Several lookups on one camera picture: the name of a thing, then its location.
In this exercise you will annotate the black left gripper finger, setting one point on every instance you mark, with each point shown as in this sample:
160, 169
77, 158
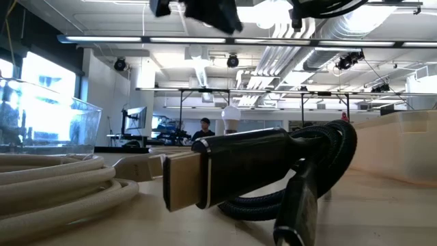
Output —
230, 12
205, 12

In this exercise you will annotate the computer monitor on arm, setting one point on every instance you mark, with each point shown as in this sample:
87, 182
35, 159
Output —
136, 118

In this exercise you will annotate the black background robot arm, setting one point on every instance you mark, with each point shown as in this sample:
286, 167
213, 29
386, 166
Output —
174, 136

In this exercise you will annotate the overhead light bar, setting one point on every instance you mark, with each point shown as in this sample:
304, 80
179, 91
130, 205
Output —
187, 40

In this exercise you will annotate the black ceiling spotlight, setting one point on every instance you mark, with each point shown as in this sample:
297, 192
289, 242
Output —
380, 89
348, 61
120, 64
233, 61

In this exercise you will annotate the bulb lamp with brass base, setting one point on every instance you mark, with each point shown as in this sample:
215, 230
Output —
231, 116

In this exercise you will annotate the person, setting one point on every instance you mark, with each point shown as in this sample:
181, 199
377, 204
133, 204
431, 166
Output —
204, 135
345, 118

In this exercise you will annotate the clear plastic bin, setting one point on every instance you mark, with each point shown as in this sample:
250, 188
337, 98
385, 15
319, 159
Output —
68, 130

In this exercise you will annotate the black metal rig frame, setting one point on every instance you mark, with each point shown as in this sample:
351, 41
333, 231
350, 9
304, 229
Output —
205, 90

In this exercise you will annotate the silver ventilation duct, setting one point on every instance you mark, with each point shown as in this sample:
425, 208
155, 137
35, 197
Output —
327, 58

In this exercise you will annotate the black table frame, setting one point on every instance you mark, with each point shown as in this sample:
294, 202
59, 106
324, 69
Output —
119, 149

